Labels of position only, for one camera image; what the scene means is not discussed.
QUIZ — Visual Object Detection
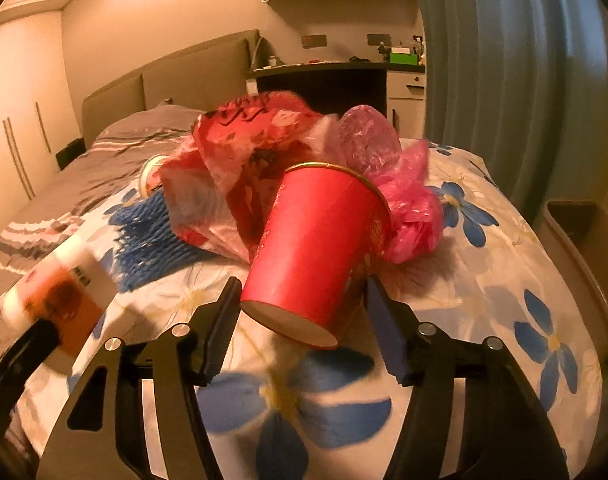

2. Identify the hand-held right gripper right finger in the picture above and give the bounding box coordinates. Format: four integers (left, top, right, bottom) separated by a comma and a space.
366, 276, 572, 480

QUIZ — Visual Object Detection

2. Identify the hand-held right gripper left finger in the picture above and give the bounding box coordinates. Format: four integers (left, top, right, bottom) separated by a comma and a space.
36, 276, 245, 480

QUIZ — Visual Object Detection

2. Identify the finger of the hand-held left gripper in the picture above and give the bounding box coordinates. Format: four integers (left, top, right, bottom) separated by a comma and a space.
0, 319, 60, 443

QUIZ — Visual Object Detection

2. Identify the white bottle with orange label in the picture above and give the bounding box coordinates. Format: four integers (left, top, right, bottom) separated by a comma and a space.
0, 235, 120, 376

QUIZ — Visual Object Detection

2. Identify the red paper cup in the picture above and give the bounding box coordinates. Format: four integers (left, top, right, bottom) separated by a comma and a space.
240, 161, 395, 351

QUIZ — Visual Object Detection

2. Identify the red white printed plastic bag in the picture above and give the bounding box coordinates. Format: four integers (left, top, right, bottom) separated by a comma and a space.
156, 91, 335, 266

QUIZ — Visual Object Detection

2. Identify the beige trash bin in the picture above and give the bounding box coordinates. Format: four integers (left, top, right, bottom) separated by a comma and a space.
541, 199, 608, 361

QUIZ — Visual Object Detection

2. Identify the pink plastic bag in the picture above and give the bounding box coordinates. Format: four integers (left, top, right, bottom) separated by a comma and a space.
369, 140, 447, 266

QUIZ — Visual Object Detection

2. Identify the floral blanket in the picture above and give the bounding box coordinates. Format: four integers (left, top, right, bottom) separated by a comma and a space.
24, 137, 604, 480

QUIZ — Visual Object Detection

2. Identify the blue foam net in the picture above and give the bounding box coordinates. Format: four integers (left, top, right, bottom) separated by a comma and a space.
106, 185, 209, 293

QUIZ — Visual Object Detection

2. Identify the grey striped duvet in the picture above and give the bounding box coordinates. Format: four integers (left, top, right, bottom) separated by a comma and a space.
0, 102, 205, 311

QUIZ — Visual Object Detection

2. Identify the black nightstand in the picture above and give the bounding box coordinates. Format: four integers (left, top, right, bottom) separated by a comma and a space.
56, 137, 87, 173

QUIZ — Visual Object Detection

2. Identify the white drawer cabinet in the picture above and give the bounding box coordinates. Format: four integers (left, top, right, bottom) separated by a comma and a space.
386, 67, 427, 138

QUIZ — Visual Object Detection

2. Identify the beige wardrobe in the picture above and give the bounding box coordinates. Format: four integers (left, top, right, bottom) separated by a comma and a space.
0, 25, 85, 251

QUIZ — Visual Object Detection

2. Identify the brown padded headboard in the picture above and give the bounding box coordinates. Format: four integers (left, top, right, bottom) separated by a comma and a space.
81, 30, 262, 153

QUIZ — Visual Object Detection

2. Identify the dark desk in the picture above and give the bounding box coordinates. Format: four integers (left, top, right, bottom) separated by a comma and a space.
245, 61, 391, 111

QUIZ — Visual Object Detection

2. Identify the grey curtain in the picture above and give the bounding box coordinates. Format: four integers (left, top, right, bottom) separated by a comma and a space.
406, 0, 608, 241

